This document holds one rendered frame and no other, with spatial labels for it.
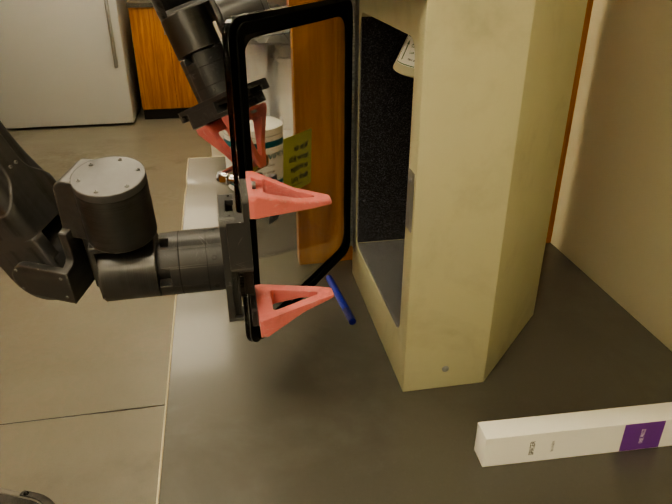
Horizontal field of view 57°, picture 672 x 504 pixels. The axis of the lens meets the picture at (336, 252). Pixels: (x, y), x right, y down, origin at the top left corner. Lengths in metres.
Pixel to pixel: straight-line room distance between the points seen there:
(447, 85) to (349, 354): 0.41
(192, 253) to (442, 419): 0.39
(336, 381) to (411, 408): 0.11
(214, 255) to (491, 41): 0.34
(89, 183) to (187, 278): 0.11
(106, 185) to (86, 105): 5.23
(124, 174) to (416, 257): 0.35
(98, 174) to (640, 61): 0.82
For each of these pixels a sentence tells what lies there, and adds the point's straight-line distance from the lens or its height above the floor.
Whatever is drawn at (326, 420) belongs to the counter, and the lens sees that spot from 0.78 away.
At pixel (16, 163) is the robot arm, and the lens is 0.57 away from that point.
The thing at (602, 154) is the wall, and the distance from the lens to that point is 1.16.
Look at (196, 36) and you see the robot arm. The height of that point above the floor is 1.36.
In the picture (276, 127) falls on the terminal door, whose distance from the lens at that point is 0.76.
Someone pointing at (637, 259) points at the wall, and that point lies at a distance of 1.09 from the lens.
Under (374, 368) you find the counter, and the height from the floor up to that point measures 0.94.
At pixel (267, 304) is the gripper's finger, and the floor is 1.15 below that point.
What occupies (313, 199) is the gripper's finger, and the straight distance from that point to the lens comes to 0.54.
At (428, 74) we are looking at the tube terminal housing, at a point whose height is 1.34.
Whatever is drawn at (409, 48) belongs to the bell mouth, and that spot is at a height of 1.34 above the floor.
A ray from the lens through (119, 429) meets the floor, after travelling 2.25.
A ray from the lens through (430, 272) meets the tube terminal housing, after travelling 0.73.
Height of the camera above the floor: 1.46
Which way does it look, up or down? 27 degrees down
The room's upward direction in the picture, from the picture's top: straight up
